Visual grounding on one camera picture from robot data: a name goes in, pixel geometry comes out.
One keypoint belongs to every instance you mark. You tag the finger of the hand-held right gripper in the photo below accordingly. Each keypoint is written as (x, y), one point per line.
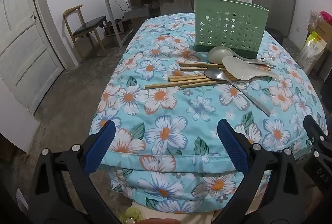
(315, 135)

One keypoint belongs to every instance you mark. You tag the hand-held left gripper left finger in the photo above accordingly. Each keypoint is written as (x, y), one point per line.
(99, 147)

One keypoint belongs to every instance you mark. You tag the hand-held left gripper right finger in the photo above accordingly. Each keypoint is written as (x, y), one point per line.
(232, 147)

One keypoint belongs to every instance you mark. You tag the metal spoon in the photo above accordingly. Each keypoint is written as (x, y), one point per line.
(215, 73)

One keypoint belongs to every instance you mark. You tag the white rice paddle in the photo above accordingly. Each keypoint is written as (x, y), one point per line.
(238, 68)

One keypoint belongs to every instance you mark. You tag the set of bamboo chopsticks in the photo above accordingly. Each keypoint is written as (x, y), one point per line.
(181, 81)

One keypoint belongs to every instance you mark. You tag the slender metal utensil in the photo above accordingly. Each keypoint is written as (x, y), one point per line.
(264, 65)

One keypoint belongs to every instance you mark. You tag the green perforated utensil holder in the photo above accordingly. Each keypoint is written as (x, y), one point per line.
(228, 26)

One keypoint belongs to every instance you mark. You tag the person's left forearm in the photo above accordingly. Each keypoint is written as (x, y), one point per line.
(132, 216)

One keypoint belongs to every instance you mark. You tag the blue floral blanket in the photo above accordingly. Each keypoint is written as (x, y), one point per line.
(166, 120)

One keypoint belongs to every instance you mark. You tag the yellow green bag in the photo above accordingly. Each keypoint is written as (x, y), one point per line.
(312, 52)

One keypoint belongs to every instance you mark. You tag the large cardboard box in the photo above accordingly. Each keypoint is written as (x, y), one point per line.
(323, 31)

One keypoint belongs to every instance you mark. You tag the black pot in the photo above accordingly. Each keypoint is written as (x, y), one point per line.
(274, 35)

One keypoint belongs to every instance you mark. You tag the clear plastic bag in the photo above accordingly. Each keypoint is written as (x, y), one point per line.
(315, 18)

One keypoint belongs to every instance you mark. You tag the pink plastic bag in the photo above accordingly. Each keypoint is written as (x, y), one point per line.
(326, 17)

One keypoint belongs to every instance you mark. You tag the black toaster oven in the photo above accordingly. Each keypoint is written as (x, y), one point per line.
(115, 28)

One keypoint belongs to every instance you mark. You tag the wooden chair with black seat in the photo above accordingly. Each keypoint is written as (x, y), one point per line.
(89, 25)

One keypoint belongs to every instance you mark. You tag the white panel door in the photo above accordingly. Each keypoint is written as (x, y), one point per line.
(23, 44)

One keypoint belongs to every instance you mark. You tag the flat grey box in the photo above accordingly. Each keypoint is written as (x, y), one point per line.
(137, 12)

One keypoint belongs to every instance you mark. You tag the white sack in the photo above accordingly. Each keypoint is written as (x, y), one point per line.
(179, 4)

